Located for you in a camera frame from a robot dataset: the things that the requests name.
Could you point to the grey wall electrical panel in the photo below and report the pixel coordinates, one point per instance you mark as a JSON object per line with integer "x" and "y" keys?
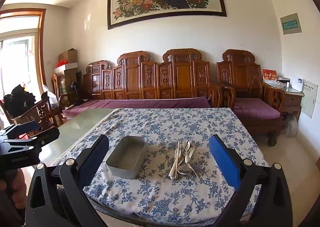
{"x": 290, "y": 24}

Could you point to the white distribution board cover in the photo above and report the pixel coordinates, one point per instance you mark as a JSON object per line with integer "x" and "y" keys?
{"x": 308, "y": 99}

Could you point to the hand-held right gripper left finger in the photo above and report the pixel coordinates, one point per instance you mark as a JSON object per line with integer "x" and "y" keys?
{"x": 93, "y": 159}

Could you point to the carved wooden sofa bench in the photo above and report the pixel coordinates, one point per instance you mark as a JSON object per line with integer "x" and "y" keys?
{"x": 132, "y": 76}

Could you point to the carved wooden armchair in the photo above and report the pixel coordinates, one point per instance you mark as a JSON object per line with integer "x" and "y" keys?
{"x": 240, "y": 74}

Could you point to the white flat box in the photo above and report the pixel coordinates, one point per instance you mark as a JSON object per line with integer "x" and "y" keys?
{"x": 72, "y": 66}

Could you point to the wooden door frame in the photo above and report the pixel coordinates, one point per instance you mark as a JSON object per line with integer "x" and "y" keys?
{"x": 42, "y": 41}

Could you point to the black bag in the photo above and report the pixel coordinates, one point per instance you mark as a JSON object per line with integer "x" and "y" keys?
{"x": 18, "y": 100}

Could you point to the wooden fork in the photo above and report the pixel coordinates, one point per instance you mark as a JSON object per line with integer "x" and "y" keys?
{"x": 172, "y": 172}

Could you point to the wooden side table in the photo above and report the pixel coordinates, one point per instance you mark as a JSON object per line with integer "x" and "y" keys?
{"x": 290, "y": 102}

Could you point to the person's left hand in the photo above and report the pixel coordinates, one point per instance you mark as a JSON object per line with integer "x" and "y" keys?
{"x": 18, "y": 187}

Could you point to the blue floral tablecloth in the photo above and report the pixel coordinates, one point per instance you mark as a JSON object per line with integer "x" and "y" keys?
{"x": 162, "y": 122}

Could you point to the brown cardboard box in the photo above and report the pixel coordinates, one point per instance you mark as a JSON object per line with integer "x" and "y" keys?
{"x": 68, "y": 55}

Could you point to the metal spoon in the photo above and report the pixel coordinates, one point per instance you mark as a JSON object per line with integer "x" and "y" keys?
{"x": 185, "y": 170}

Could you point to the cream chopstick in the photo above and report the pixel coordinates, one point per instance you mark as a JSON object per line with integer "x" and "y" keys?
{"x": 196, "y": 173}

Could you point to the cream plastic spoon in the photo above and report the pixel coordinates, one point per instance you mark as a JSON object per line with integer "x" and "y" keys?
{"x": 192, "y": 152}

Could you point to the wooden chair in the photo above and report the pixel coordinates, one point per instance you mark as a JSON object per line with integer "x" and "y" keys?
{"x": 42, "y": 112}

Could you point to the wooden spoon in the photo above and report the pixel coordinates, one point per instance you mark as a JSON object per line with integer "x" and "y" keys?
{"x": 186, "y": 145}

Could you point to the stacked cardboard boxes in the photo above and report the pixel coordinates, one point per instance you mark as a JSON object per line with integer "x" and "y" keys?
{"x": 67, "y": 81}

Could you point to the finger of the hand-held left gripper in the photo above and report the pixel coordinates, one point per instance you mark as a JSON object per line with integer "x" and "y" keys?
{"x": 45, "y": 137}
{"x": 25, "y": 127}

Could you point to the grey metal tray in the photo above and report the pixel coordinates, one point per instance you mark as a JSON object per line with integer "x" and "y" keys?
{"x": 125, "y": 153}

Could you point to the red gift box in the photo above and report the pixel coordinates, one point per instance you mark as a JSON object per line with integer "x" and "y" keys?
{"x": 269, "y": 75}

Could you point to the purple sofa seat cushion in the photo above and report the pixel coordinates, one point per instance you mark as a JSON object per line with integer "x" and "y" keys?
{"x": 150, "y": 103}

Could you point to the floor fan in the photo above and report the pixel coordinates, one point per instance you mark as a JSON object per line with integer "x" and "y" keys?
{"x": 290, "y": 124}

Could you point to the purple armchair cushion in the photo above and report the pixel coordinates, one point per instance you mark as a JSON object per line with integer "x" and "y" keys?
{"x": 255, "y": 108}

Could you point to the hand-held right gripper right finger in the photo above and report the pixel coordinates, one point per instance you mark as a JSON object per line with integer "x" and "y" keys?
{"x": 225, "y": 164}

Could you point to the white box device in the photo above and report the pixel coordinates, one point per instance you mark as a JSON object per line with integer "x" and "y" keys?
{"x": 297, "y": 84}

